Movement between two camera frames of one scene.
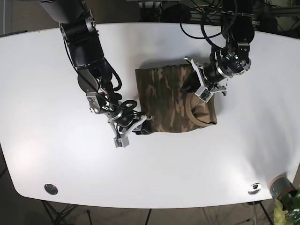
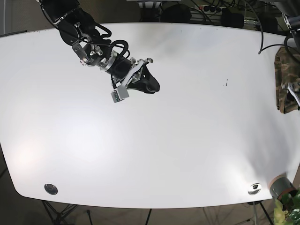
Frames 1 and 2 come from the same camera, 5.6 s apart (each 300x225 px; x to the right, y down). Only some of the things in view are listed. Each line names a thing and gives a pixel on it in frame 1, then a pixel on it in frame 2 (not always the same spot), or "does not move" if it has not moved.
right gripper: x=223 y=65 -> x=294 y=88
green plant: x=287 y=210 does not move
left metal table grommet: x=50 y=189 does not move
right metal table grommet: x=254 y=188 does not move
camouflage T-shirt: x=164 y=102 -> x=287 y=66
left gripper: x=123 y=121 -> x=118 y=67
